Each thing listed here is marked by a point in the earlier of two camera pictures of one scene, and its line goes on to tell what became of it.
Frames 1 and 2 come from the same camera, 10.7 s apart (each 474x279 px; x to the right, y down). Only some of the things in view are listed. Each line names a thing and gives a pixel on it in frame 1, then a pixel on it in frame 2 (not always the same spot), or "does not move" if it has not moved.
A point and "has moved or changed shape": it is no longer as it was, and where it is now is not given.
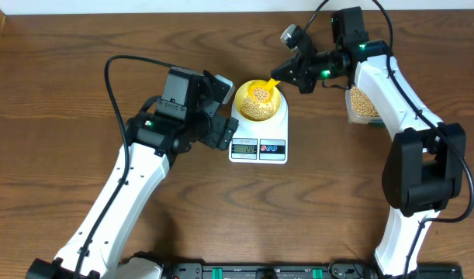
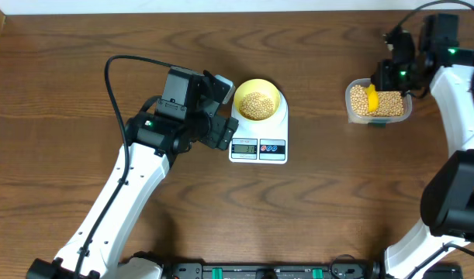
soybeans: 256,108 does not move
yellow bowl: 257,100 does not move
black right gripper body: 323,64 to 397,77
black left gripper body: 213,131 does not move
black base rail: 304,270 does not move
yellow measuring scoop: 269,85 has moved or changed shape
